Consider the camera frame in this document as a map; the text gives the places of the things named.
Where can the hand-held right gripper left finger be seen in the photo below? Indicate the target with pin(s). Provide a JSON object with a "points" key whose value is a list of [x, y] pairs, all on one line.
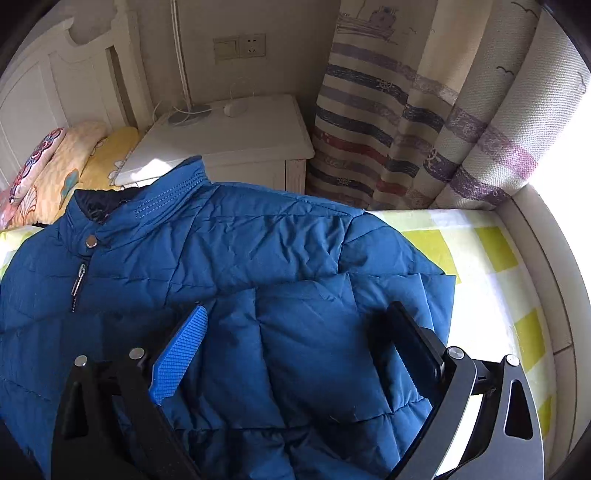
{"points": [[178, 353]]}

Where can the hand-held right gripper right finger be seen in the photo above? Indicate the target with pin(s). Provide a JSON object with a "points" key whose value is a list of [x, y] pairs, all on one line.
{"points": [[418, 341]]}

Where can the blue puffer jacket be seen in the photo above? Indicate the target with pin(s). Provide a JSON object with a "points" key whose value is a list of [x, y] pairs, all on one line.
{"points": [[231, 286]]}

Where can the yellow checked bed sheet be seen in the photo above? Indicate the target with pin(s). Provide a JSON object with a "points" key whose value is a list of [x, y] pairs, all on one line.
{"points": [[489, 281]]}

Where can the white window sill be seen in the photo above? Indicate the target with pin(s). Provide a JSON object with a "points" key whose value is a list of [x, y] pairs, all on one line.
{"points": [[549, 286]]}

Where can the yellow patterned pillow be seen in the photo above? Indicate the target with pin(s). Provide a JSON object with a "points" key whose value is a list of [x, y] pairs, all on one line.
{"points": [[87, 161]]}

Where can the white bedside table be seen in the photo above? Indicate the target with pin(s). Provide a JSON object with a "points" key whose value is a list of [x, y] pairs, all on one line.
{"points": [[221, 138]]}

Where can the striped nautical curtain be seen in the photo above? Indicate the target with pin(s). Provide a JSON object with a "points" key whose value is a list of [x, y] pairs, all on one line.
{"points": [[443, 106]]}

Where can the floral pink pillow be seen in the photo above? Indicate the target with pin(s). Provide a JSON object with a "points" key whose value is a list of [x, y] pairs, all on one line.
{"points": [[28, 168]]}

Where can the white wooden headboard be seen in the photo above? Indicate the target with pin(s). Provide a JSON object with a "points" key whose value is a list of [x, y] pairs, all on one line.
{"points": [[60, 83]]}

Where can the wall power socket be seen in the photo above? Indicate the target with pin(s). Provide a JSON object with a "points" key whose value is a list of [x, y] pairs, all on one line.
{"points": [[252, 45]]}

